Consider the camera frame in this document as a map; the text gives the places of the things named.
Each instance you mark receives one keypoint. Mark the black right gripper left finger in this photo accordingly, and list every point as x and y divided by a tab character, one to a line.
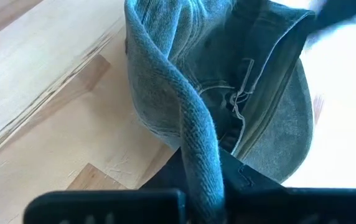
103	207

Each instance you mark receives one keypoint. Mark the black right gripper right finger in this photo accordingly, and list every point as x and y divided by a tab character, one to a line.
290	205

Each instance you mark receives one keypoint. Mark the grey-green denim cap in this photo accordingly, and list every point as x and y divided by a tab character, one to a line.
196	62

